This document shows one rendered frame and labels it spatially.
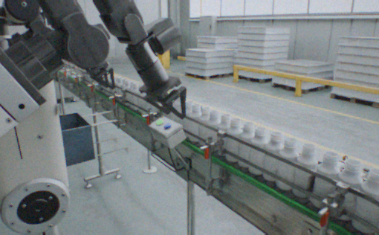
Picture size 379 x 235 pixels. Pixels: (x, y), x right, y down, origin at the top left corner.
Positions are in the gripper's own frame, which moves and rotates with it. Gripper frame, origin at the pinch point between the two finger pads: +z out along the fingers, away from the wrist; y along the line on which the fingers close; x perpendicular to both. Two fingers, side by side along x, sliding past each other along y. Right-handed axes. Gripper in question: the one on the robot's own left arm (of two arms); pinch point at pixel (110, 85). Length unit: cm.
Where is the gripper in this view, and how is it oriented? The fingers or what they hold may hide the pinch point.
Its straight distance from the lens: 107.0
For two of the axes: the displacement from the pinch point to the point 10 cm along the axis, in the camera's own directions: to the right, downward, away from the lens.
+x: -6.9, 6.2, -3.7
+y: -5.9, -1.9, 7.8
